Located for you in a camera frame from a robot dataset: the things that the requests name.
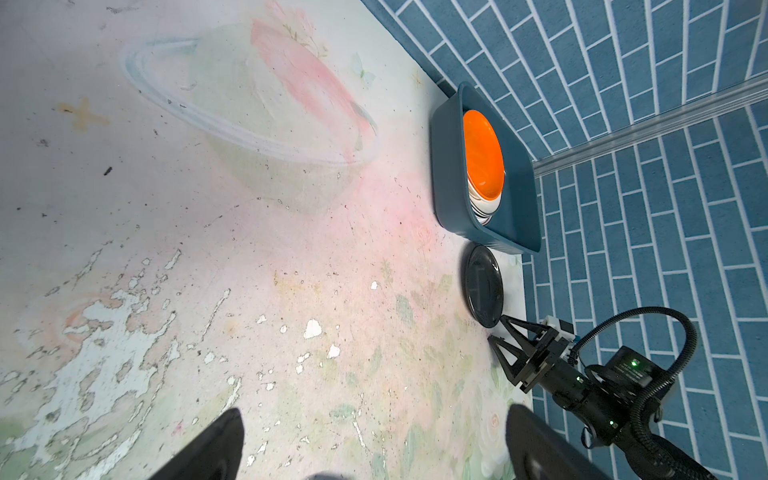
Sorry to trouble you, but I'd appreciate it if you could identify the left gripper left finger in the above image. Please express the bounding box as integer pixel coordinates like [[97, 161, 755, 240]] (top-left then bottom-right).
[[150, 408, 245, 480]]

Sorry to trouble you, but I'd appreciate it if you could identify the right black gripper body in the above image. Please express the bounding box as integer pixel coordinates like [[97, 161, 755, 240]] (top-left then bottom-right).
[[519, 327, 591, 408]]

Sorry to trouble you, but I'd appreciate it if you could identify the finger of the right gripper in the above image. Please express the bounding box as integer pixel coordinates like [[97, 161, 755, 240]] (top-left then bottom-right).
[[500, 315, 552, 354], [488, 334, 531, 387]]

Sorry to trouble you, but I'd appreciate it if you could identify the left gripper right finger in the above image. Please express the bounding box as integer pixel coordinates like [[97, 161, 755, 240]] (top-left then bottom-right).
[[505, 404, 609, 480]]

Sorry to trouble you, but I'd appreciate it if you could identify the cream plate black brushstroke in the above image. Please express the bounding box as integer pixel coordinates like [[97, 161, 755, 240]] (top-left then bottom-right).
[[467, 180, 501, 225]]

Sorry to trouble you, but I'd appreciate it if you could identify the small orange plate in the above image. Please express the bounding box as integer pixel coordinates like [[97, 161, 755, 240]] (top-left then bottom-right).
[[463, 110, 506, 199]]

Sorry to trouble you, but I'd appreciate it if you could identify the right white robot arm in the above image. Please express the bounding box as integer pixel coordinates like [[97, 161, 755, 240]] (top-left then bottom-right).
[[488, 307, 713, 479]]

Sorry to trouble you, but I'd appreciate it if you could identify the teal plastic bin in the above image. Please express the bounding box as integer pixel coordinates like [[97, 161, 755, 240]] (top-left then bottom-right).
[[429, 82, 542, 255]]

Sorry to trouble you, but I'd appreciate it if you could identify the small black plate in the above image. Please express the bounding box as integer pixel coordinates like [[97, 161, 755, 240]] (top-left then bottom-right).
[[460, 243, 504, 329]]

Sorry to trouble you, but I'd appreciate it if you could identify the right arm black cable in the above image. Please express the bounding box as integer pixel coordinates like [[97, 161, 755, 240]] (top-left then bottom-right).
[[569, 306, 700, 480]]

